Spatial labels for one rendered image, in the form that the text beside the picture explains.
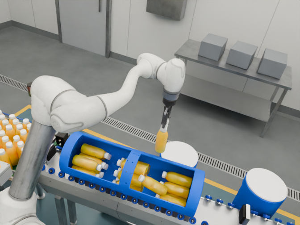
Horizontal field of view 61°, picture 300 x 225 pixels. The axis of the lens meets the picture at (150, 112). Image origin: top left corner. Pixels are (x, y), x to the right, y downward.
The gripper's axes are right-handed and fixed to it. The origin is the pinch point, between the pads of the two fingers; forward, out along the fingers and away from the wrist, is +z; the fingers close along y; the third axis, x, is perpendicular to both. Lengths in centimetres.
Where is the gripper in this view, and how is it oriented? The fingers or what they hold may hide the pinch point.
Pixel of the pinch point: (164, 125)
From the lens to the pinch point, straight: 149.2
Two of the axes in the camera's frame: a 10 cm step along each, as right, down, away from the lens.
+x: -9.4, -2.9, 1.9
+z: -1.1, 7.8, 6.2
